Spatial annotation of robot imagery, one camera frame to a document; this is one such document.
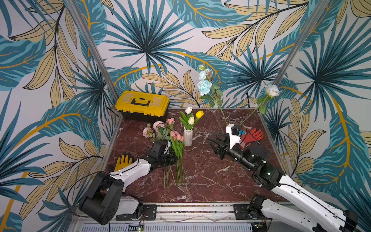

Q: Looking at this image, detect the pink tulip stem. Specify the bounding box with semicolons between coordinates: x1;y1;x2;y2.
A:
175;152;182;187
177;134;184;160
174;134;183;160
170;131;178;156
179;155;189;183

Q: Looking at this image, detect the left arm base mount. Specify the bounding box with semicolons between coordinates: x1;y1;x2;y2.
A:
116;205;157;221

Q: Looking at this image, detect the red glove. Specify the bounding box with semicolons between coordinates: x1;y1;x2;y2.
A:
240;128;264;148

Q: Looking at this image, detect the white rose stem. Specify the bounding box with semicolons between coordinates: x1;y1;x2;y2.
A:
240;84;282;126

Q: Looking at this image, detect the tall pink white flower spray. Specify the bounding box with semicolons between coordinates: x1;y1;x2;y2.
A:
197;65;228;126

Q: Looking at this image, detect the light pink peony bunch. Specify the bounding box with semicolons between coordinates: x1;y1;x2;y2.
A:
142;127;155;138

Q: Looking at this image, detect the aluminium front rail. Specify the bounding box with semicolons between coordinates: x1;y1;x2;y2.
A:
72;201;308;224

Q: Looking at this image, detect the tulip bouquet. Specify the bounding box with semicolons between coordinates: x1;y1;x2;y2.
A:
180;107;204;131

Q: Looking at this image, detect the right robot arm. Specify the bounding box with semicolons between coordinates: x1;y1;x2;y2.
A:
207;133;358;232

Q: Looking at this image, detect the yellow black toolbox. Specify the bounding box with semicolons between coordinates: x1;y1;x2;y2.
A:
115;90;170;123

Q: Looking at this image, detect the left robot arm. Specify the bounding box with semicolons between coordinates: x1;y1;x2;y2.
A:
78;140;178;225

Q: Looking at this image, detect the white ribbed vase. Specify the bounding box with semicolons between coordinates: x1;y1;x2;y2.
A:
183;128;193;147

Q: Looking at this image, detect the pink peony spray stem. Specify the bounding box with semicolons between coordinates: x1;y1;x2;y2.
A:
150;121;176;192

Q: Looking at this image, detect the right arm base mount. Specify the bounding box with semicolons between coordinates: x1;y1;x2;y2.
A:
233;204;264;220

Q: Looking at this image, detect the magenta rose stem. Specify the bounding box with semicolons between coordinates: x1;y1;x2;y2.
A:
166;118;175;126

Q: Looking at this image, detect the yellow work glove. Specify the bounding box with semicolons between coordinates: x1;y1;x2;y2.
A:
115;153;132;172

